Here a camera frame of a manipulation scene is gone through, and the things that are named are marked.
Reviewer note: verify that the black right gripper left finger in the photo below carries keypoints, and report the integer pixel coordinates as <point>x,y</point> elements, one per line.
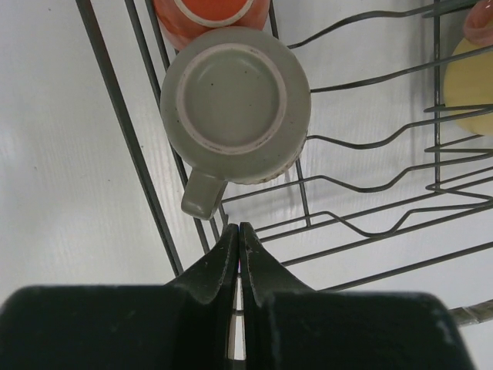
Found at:
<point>183,324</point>

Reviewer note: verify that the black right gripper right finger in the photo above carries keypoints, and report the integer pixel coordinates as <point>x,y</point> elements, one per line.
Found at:
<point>289,325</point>

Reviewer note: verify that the grey wire dish rack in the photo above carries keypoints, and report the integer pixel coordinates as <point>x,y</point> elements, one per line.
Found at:
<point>385,178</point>

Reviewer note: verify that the grey-brown stoneware cup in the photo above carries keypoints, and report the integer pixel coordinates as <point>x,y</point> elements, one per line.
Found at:
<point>235,105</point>

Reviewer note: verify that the small orange cup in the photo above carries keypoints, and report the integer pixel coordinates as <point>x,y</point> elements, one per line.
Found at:
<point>185,20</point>

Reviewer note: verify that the yellow ceramic mug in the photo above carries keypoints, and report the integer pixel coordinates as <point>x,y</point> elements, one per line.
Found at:
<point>468,82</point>

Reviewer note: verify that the pink ceramic mug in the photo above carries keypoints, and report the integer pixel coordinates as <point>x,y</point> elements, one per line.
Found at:
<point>478,24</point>

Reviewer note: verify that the fluted beige small cup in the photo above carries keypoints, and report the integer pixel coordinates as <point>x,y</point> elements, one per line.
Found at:
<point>275,174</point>

